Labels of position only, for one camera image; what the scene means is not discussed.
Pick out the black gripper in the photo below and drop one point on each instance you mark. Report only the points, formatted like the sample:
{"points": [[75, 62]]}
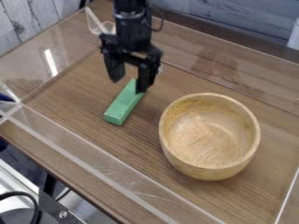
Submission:
{"points": [[130, 46]]}

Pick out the green rectangular block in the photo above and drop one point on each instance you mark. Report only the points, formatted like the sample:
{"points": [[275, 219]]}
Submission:
{"points": [[123, 104]]}

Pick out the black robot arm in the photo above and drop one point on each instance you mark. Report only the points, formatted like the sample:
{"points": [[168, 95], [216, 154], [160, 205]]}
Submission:
{"points": [[130, 9]]}

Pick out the light wooden bowl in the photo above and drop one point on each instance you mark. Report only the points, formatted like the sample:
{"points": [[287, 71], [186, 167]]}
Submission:
{"points": [[210, 135]]}

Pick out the black metal table leg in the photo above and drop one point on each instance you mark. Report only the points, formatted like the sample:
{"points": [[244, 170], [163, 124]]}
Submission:
{"points": [[49, 185]]}

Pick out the clear acrylic tray enclosure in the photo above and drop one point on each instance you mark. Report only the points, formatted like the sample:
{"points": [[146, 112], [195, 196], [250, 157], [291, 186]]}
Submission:
{"points": [[113, 164]]}

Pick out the black bracket with screw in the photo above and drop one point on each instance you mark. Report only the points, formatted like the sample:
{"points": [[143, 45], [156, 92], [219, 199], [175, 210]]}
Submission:
{"points": [[53, 213]]}

